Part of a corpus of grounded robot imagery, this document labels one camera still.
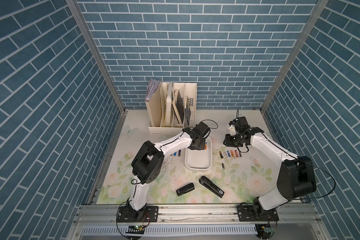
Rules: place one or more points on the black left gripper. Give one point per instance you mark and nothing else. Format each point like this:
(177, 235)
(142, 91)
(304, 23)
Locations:
(202, 146)

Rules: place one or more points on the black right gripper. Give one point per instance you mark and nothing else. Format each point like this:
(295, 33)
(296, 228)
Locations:
(227, 142)

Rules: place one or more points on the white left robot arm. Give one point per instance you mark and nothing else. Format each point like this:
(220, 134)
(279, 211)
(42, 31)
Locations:
(148, 161)

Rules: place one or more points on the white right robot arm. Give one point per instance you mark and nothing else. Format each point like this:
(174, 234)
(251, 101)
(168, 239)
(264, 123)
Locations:
(296, 177)

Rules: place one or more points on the white plastic storage tray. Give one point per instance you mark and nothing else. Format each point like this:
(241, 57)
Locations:
(200, 160)

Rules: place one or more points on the dark small notebook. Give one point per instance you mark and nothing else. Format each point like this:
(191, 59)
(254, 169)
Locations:
(187, 112)

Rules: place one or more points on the beige file organizer rack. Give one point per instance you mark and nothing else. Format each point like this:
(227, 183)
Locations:
(161, 112)

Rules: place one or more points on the black framed tablet board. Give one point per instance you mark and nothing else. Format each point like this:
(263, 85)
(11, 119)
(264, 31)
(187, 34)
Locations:
(178, 106)

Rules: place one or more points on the large black stapler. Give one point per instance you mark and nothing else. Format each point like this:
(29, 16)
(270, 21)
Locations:
(207, 183)

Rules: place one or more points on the small black stapler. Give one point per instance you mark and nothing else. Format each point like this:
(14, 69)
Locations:
(185, 189)

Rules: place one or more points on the purple paper stack folder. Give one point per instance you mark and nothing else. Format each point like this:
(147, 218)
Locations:
(152, 87)

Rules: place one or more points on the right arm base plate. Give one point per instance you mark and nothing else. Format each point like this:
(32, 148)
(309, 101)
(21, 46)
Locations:
(255, 213)

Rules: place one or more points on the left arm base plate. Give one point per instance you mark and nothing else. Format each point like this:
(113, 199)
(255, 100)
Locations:
(128, 215)

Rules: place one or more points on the white ribbed cable duct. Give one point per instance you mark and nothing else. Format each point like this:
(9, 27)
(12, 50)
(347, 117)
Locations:
(172, 230)

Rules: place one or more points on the aluminium front rail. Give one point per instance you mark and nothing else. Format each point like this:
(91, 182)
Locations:
(292, 213)

